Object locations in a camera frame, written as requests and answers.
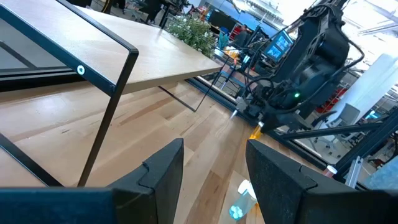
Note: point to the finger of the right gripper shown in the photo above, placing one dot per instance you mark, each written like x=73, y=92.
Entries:
x=242, y=105
x=270, y=122

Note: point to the person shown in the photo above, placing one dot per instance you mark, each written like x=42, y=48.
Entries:
x=241, y=37

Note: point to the teal medicine bottle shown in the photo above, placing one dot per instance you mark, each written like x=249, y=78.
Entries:
x=242, y=202

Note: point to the potted green plant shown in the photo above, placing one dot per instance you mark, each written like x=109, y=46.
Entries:
x=192, y=31

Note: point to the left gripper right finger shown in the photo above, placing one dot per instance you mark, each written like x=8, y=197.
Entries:
x=273, y=186

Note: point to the grey office chair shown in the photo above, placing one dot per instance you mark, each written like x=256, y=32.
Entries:
x=348, y=116

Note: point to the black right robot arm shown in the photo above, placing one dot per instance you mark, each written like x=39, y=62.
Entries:
x=320, y=46

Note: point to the orange medicine bottle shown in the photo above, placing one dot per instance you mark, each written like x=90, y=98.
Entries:
x=255, y=134

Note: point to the computer monitor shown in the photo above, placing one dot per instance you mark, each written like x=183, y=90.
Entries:
x=280, y=45

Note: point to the red medicine bottle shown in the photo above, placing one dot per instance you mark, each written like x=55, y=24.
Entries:
x=330, y=169

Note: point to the silver metal bracket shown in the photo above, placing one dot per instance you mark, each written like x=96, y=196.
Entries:
x=354, y=172

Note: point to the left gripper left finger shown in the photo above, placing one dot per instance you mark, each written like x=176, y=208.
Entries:
x=155, y=186

